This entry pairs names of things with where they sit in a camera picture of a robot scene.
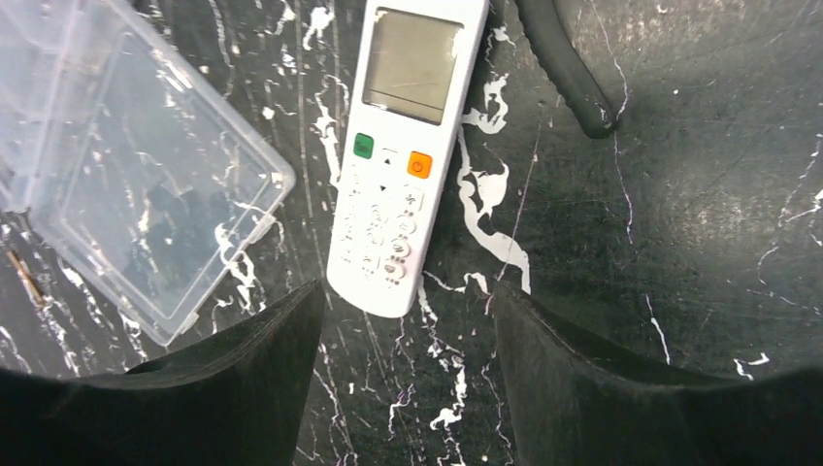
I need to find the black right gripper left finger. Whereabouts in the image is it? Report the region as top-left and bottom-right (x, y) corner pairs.
(1, 281), (325, 465)

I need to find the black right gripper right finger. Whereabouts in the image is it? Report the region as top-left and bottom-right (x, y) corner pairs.
(491, 283), (822, 465)

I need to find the white remote control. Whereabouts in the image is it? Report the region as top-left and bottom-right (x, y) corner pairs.
(326, 1), (489, 318)

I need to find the clear plastic organizer box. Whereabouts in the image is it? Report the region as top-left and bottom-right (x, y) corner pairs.
(1, 1), (295, 345)

